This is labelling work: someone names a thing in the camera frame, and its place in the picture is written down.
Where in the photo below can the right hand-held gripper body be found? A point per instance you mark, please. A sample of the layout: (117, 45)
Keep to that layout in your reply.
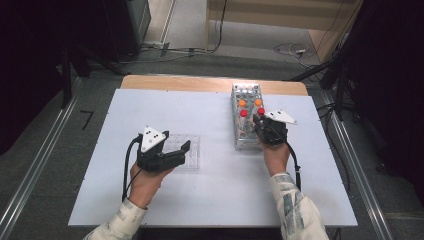
(275, 133)

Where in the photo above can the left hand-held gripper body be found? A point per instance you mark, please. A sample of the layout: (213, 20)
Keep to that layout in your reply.
(150, 160)

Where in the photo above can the red-capped tube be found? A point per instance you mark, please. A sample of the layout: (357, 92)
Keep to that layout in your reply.
(243, 113)
(261, 111)

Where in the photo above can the clear acrylic tube rack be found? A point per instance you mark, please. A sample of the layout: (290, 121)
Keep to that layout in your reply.
(193, 156)

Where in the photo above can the metal tube rack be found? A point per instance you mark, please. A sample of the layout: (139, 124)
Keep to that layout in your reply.
(245, 140)

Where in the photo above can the person's right hand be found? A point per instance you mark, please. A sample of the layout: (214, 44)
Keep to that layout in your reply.
(276, 158)

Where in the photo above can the person's left hand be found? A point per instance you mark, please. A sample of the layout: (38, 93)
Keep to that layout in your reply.
(145, 186)

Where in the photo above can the orange-capped tube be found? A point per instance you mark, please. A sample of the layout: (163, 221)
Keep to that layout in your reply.
(242, 103)
(258, 102)

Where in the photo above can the white board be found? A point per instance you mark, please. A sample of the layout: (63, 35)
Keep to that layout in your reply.
(216, 193)

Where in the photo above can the wooden table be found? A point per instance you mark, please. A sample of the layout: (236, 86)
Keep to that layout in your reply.
(186, 83)

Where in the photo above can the black stand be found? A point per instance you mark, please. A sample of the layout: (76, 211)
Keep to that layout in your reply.
(66, 80)
(340, 90)

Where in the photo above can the light wooden furniture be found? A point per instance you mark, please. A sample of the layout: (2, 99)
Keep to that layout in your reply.
(266, 20)

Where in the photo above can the black cabinet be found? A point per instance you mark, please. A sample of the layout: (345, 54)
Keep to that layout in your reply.
(133, 26)

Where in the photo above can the dark curtain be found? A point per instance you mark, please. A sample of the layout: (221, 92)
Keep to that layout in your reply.
(30, 66)
(393, 83)

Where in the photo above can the metal floor rail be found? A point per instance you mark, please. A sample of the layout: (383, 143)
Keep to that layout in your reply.
(40, 150)
(363, 200)

